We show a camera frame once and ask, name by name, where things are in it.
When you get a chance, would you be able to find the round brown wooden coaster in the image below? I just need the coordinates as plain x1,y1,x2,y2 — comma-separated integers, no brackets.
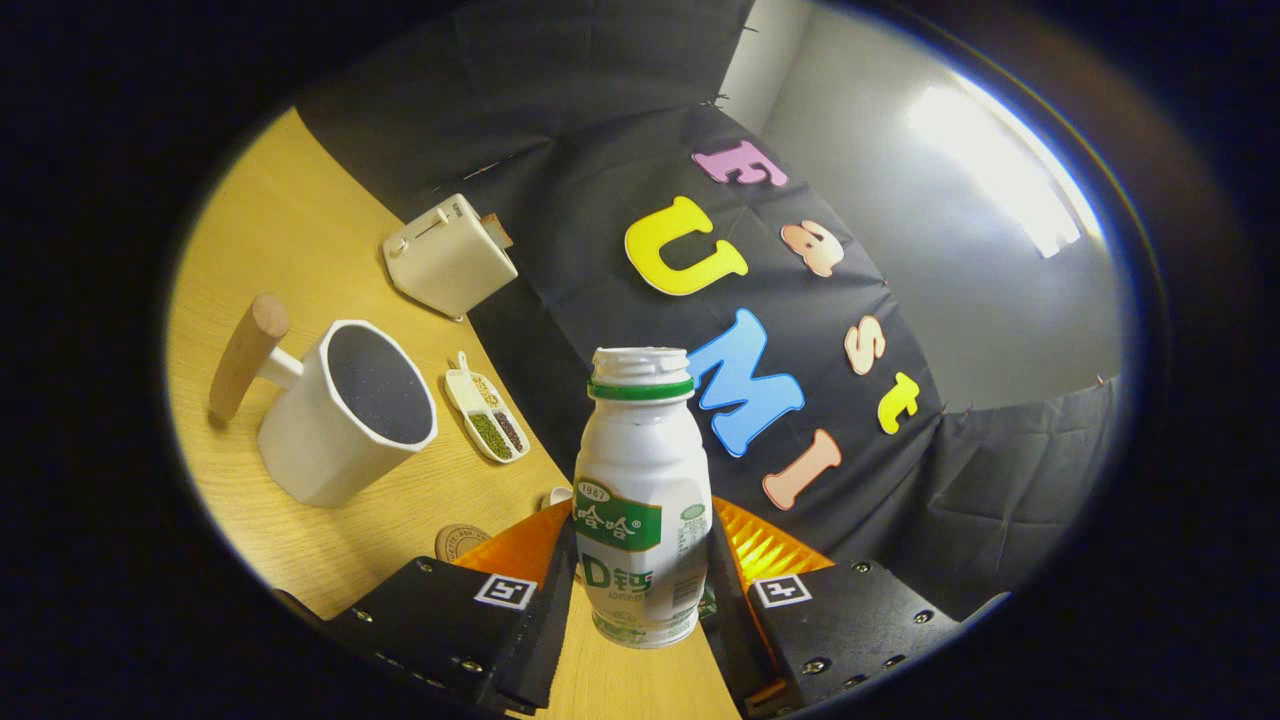
435,524,493,564

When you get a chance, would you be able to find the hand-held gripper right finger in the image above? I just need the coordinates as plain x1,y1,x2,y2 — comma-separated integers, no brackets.
705,497,1011,719

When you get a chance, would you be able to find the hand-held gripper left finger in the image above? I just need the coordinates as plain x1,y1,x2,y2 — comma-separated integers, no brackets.
275,500,581,716

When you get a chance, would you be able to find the cream toaster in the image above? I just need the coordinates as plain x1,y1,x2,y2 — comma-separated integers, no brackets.
382,193,519,321

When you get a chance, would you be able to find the white juice bottle green label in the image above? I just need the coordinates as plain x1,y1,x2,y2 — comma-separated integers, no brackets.
573,346,714,650

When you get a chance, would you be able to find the wooden table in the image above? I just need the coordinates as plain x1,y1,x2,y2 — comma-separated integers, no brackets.
165,105,741,720

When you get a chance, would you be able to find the small white divided dish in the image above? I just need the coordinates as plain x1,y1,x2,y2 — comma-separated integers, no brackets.
443,351,531,465

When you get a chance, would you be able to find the black backdrop cloth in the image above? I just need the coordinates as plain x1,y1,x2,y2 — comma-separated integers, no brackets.
295,0,1131,621

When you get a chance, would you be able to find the white cup with wooden handle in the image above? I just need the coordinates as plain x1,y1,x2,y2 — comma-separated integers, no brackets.
208,294,439,509

